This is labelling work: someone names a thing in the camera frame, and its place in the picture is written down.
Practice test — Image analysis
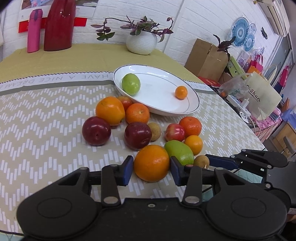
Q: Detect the green mango-shaped fruit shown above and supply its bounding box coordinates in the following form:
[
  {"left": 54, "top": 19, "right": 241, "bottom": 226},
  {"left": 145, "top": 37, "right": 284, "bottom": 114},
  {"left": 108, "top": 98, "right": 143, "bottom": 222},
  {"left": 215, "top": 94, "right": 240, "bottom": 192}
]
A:
[{"left": 164, "top": 140, "right": 194, "bottom": 166}]

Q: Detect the small smooth orange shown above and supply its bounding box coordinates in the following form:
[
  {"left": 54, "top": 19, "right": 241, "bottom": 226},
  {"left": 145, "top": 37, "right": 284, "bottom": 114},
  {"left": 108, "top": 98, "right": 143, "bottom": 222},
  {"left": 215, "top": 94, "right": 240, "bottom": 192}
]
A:
[{"left": 184, "top": 135, "right": 203, "bottom": 156}]

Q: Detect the large orange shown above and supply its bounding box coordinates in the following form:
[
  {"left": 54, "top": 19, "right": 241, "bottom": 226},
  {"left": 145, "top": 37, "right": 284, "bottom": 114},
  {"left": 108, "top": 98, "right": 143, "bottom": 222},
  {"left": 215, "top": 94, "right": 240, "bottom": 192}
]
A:
[
  {"left": 133, "top": 145, "right": 170, "bottom": 182},
  {"left": 95, "top": 96, "right": 125, "bottom": 126}
]

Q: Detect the dark red plum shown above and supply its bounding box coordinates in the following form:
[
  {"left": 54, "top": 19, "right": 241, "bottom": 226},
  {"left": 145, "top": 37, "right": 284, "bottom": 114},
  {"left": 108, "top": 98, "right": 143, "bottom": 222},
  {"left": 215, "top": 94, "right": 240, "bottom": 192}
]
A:
[
  {"left": 82, "top": 116, "right": 111, "bottom": 146},
  {"left": 124, "top": 122, "right": 152, "bottom": 150}
]

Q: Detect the red pink apple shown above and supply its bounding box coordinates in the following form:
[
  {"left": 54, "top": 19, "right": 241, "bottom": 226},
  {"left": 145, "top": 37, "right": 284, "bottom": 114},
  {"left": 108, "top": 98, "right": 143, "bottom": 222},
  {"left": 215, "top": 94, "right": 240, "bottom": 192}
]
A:
[{"left": 165, "top": 123, "right": 185, "bottom": 142}]

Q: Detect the textured tangerine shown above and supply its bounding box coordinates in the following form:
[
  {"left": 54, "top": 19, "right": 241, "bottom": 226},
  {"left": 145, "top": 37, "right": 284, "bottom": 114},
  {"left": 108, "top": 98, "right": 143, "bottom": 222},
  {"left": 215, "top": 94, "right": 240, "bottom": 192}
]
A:
[
  {"left": 179, "top": 116, "right": 202, "bottom": 138},
  {"left": 125, "top": 103, "right": 150, "bottom": 124}
]

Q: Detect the small red-orange fruit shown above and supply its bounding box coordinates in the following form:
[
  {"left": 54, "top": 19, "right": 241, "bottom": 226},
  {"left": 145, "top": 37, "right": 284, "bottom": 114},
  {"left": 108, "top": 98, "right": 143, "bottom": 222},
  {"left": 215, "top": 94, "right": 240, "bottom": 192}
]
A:
[{"left": 117, "top": 96, "right": 133, "bottom": 111}]

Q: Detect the beige tote bag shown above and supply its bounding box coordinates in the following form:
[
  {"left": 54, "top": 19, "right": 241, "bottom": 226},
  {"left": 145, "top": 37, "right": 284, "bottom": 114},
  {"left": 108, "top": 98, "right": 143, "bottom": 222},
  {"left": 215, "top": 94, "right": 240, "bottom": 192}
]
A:
[{"left": 243, "top": 72, "right": 281, "bottom": 121}]

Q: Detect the white power strip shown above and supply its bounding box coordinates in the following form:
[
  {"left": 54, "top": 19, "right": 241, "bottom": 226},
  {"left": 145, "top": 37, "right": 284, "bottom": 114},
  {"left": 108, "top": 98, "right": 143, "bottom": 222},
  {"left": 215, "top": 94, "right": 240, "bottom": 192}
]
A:
[{"left": 226, "top": 95, "right": 251, "bottom": 118}]

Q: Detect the small kumquat on plate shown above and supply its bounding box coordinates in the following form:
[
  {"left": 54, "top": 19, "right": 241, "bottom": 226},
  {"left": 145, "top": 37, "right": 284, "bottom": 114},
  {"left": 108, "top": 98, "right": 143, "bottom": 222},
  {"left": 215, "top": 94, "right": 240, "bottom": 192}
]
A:
[{"left": 175, "top": 86, "right": 188, "bottom": 100}]

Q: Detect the white oval plate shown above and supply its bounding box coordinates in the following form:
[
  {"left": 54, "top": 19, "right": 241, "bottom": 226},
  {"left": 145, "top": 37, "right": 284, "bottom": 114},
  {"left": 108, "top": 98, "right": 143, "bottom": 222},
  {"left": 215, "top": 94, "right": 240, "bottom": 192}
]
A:
[{"left": 113, "top": 65, "right": 200, "bottom": 116}]

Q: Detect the clear plastic bag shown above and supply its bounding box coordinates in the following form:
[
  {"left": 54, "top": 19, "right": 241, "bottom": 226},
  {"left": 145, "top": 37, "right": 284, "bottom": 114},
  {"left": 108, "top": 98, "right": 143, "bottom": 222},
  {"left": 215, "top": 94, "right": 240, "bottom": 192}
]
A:
[{"left": 218, "top": 73, "right": 252, "bottom": 99}]

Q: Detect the green apple on plate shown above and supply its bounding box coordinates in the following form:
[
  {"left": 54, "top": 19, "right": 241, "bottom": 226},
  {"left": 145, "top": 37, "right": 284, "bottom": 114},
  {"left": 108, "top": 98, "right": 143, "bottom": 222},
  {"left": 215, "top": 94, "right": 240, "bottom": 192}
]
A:
[{"left": 121, "top": 73, "right": 140, "bottom": 95}]

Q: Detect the red envelope packet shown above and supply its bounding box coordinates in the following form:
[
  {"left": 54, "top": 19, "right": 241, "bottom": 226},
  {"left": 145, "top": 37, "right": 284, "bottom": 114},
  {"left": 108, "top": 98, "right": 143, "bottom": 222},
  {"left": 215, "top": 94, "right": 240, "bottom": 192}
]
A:
[{"left": 199, "top": 77, "right": 221, "bottom": 88}]

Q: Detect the patterned beige tablecloth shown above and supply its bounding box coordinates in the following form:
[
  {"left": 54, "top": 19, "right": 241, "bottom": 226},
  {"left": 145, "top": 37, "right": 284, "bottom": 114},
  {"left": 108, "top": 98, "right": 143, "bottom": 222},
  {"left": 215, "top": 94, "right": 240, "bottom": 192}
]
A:
[{"left": 0, "top": 43, "right": 266, "bottom": 236}]

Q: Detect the green yellow box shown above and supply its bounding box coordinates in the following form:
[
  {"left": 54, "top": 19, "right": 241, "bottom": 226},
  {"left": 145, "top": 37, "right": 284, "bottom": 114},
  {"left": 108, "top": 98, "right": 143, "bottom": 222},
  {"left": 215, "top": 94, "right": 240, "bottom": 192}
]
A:
[{"left": 227, "top": 56, "right": 245, "bottom": 77}]

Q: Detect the pink gift bag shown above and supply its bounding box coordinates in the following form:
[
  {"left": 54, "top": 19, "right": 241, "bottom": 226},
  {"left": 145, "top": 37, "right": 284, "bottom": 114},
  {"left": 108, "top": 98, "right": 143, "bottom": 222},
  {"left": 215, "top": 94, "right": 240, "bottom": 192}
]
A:
[{"left": 248, "top": 54, "right": 263, "bottom": 74}]

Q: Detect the brown cardboard box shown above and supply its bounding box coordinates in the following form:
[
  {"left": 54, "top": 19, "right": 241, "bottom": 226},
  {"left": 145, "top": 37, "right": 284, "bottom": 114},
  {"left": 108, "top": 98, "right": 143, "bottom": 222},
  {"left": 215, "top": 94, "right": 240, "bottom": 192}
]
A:
[{"left": 185, "top": 39, "right": 229, "bottom": 82}]

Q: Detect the purple plant by box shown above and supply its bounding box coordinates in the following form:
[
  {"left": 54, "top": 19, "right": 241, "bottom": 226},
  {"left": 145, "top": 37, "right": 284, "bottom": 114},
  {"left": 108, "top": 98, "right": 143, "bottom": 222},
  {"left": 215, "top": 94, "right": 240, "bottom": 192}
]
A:
[{"left": 213, "top": 35, "right": 236, "bottom": 61}]

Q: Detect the white ribbed plant pot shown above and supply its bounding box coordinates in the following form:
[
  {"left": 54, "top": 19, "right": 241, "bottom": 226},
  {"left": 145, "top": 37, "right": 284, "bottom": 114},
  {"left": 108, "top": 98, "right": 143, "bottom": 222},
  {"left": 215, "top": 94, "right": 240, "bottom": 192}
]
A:
[{"left": 126, "top": 31, "right": 158, "bottom": 55}]

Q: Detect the purple green trailing plant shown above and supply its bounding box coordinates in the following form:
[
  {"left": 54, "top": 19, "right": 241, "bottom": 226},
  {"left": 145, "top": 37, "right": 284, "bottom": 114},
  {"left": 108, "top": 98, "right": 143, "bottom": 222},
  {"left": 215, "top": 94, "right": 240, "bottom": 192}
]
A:
[{"left": 91, "top": 16, "right": 174, "bottom": 43}]

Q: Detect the red thermos jug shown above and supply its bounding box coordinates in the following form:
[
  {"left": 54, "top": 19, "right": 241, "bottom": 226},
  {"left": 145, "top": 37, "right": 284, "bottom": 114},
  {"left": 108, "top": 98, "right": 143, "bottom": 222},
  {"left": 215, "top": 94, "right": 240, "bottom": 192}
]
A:
[{"left": 44, "top": 0, "right": 76, "bottom": 51}]

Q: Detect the white air conditioner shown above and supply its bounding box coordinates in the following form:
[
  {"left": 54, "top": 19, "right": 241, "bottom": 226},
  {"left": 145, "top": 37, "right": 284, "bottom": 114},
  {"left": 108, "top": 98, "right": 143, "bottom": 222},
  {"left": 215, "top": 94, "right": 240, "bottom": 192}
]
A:
[{"left": 257, "top": 0, "right": 290, "bottom": 37}]

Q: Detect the pink thermos bottle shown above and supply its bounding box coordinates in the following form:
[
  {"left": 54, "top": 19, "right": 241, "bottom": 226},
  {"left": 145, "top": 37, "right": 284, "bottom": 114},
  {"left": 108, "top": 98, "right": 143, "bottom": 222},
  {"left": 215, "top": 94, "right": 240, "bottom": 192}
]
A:
[{"left": 27, "top": 9, "right": 43, "bottom": 53}]

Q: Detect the blue round wall ornament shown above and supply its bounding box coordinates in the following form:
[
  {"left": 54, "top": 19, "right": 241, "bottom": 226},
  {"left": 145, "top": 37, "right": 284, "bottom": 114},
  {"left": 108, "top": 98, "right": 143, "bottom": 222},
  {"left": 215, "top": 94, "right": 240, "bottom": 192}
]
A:
[{"left": 231, "top": 17, "right": 249, "bottom": 47}]

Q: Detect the bedding wall poster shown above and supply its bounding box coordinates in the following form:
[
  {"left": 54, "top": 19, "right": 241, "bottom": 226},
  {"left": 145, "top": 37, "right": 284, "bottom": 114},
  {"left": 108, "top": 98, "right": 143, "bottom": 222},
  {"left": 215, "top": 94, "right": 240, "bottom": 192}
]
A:
[{"left": 18, "top": 0, "right": 99, "bottom": 33}]

